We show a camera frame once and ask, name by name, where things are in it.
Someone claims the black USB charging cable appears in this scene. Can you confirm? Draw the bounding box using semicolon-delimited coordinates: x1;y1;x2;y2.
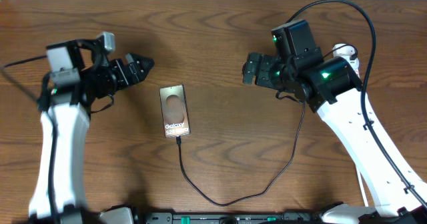
175;43;359;207

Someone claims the white power strip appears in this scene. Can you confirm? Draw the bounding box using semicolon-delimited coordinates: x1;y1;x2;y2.
354;69;360;78

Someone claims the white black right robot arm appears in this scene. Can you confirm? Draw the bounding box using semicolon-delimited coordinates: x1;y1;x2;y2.
242;19;426;223

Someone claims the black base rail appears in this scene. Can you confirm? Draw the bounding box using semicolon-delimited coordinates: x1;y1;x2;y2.
145;211;394;224

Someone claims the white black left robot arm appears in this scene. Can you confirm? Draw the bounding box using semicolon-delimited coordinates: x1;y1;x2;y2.
28;33;155;223

